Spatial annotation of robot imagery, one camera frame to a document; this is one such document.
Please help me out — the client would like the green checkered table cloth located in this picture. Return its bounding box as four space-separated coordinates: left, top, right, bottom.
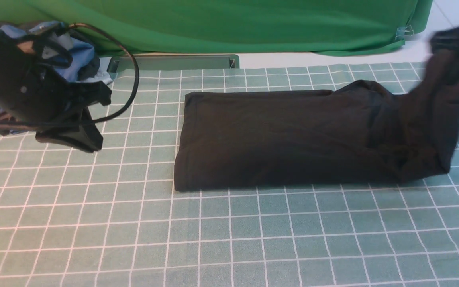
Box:
0 63 459 287

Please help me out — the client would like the dark gray long-sleeve top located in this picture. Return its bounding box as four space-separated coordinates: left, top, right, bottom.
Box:
174 52 459 191

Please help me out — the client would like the green backdrop cloth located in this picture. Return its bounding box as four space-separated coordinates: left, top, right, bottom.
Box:
0 0 432 57

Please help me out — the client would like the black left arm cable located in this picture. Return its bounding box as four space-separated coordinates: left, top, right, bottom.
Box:
0 22 140 128

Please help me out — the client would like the blue crumpled garment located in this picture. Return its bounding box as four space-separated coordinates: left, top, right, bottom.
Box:
0 21 100 82

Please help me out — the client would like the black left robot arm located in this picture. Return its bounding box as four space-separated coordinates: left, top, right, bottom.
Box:
0 23 111 153

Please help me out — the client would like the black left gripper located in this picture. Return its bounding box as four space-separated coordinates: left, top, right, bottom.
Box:
0 81 112 153

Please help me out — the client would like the white crumpled garment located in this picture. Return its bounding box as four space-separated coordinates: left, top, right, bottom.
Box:
0 60 114 116

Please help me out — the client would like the metal binder clip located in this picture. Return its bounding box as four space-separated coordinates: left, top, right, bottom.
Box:
394 25 415 41

